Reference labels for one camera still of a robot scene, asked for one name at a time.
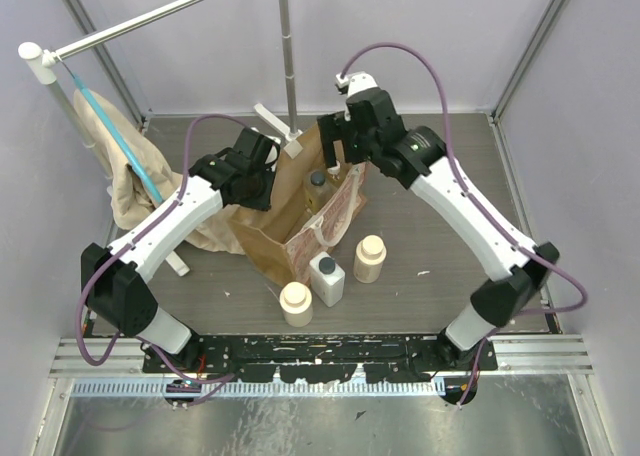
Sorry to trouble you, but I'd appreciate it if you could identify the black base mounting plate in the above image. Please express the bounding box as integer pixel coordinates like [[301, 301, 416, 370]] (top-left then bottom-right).
[[141, 333, 498, 384]]

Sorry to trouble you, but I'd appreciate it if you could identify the clear bottle white cap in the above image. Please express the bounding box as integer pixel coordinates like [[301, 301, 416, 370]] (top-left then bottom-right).
[[326, 161, 341, 178]]

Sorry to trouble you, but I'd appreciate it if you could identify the purple cable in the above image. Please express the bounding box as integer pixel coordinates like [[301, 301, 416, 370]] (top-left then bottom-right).
[[339, 42, 590, 407], [73, 114, 259, 407]]

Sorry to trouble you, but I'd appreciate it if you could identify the white square bottle dark cap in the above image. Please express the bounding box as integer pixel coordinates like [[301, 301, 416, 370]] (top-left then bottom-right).
[[309, 252, 346, 308]]

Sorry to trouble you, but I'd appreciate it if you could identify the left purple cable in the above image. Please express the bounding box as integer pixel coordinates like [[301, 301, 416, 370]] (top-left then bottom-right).
[[73, 114, 259, 407]]

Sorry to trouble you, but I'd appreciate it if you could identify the beige bottle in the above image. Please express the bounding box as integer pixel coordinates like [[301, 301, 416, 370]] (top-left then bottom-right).
[[279, 282, 313, 328], [353, 235, 387, 284]]

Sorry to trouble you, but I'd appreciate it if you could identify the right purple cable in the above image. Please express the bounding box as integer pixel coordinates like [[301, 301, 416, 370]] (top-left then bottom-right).
[[339, 42, 590, 407]]

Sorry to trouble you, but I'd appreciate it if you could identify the brown canvas tote bag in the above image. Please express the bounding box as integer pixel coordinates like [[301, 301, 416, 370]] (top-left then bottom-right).
[[229, 125, 366, 286]]

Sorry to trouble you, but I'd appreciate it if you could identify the clear bottle dark cap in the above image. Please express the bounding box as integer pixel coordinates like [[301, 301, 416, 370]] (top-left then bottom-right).
[[303, 170, 336, 214]]

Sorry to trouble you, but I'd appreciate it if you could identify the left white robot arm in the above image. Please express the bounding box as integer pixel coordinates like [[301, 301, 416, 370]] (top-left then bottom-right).
[[81, 129, 281, 372]]

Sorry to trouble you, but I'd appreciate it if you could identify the white metal clothes rack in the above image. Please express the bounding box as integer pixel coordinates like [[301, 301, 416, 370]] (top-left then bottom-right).
[[17, 0, 304, 277]]

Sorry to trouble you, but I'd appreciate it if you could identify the beige bottle front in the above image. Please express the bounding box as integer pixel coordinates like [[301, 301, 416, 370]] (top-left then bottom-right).
[[279, 282, 313, 328]]

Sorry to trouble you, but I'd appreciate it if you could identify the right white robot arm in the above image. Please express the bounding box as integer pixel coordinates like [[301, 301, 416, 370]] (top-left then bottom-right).
[[317, 87, 559, 370]]

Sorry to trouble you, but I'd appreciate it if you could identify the teal hanger rod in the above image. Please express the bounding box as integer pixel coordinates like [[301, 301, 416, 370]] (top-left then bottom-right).
[[70, 72, 164, 203]]

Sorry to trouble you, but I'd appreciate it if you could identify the aluminium front rail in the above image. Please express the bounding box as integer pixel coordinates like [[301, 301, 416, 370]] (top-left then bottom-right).
[[50, 333, 593, 382]]

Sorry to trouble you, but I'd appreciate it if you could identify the beige cloth on rack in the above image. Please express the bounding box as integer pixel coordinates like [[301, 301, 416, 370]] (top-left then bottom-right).
[[73, 87, 246, 257]]

